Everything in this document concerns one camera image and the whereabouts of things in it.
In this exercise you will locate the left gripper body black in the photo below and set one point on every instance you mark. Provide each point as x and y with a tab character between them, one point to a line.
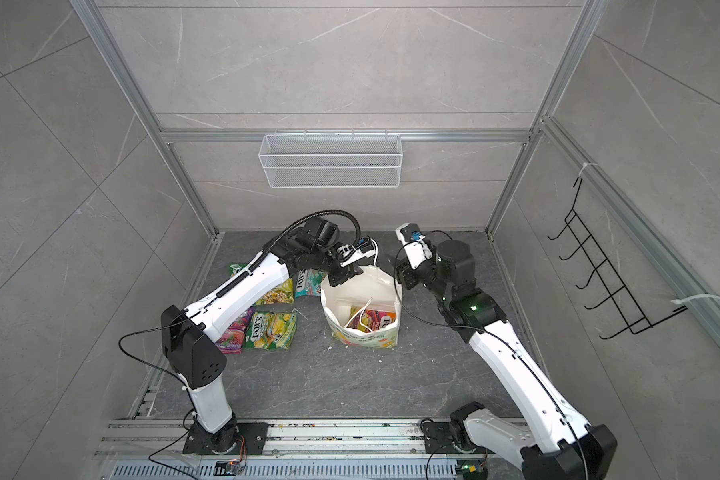
338	272

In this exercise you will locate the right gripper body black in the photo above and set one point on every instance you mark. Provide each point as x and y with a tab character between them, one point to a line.
412	277

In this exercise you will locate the teal snack packet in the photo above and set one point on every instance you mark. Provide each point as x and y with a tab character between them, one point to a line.
308	283

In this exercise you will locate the white floral paper bag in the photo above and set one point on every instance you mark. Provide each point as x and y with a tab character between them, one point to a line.
360	303

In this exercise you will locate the yellow snack bag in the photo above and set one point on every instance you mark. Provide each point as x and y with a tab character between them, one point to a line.
281	294

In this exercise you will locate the green Fox's candy bag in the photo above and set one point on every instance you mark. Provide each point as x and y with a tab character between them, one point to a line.
271	331
238	269

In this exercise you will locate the purple snack packet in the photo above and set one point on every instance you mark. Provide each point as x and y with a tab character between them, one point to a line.
233	339

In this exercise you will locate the orange pink Fox's candy bag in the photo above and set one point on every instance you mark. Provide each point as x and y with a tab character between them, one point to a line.
366	320

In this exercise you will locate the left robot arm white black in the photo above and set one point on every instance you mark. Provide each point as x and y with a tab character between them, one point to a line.
330	241

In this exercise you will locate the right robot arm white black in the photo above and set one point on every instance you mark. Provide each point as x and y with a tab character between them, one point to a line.
557	441

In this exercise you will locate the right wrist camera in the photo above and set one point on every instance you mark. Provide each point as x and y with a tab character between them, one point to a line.
414	243

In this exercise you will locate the white wire mesh basket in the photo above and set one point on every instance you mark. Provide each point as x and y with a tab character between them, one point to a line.
340	160

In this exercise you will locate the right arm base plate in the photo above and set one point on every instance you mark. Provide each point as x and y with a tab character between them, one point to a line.
447	437

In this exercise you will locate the black wire hook rack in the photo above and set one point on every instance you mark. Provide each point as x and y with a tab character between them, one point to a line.
632	318

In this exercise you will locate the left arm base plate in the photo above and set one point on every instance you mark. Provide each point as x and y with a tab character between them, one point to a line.
252	437

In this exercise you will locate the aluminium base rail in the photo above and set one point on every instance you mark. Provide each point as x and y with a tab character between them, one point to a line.
386	448

